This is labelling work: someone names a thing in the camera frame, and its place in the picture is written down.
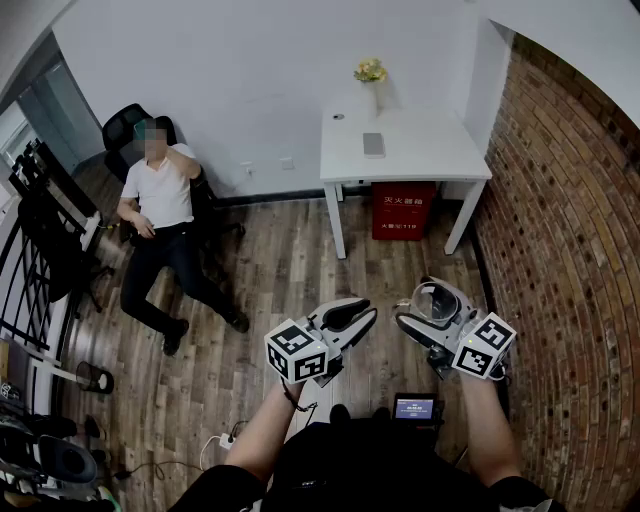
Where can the grey rectangular block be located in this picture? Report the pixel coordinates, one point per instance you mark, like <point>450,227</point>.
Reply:
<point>374,145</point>

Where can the white wall socket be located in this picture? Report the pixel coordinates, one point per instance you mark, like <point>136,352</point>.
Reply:
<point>247,168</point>
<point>286,163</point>

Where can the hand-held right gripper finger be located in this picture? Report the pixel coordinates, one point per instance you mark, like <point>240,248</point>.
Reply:
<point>464,306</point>
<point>425,336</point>

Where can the person's right forearm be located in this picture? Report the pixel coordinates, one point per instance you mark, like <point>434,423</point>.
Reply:
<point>487,435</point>

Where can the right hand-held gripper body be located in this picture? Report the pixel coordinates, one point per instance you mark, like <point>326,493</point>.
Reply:
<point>480,350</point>

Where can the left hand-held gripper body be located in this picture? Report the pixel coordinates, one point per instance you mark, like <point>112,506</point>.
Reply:
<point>300,350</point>

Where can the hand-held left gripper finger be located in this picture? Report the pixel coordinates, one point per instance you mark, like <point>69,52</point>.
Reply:
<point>320,316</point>
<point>355,330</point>

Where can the black office chair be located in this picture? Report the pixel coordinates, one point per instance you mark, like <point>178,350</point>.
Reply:
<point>117,132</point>

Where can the clear glass cup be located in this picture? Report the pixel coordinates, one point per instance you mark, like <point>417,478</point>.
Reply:
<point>425,300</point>

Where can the red fire equipment box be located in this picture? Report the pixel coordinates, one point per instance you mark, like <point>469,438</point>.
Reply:
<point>402,212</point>

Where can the yellow and white flower bouquet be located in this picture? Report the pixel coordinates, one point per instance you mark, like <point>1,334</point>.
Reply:
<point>370,70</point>

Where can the small black screen device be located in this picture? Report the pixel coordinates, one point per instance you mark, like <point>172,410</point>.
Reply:
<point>414,407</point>

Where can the white table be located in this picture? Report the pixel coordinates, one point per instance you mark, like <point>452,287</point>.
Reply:
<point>425,160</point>

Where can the person's left forearm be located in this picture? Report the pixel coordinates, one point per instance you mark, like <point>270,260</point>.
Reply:
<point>262,435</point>

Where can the green phone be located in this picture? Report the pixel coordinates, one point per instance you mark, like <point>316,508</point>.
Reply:
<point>142,129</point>

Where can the black metal railing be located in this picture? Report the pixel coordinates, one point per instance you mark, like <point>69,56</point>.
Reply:
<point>35,225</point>

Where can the white vase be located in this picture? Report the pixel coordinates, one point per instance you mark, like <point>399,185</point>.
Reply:
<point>370,100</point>

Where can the person's black clothing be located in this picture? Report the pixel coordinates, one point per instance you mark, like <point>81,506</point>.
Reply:
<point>360,470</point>

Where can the black helmet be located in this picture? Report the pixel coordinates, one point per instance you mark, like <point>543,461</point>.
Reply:
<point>67,460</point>

